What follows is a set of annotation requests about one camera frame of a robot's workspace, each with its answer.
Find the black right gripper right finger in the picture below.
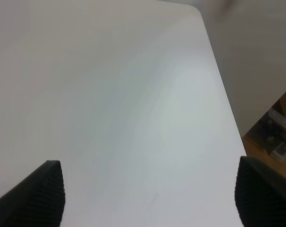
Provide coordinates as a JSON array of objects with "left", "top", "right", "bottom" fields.
[{"left": 234, "top": 156, "right": 286, "bottom": 227}]

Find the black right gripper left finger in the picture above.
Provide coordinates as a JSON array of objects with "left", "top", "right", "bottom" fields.
[{"left": 0, "top": 160, "right": 66, "bottom": 227}]

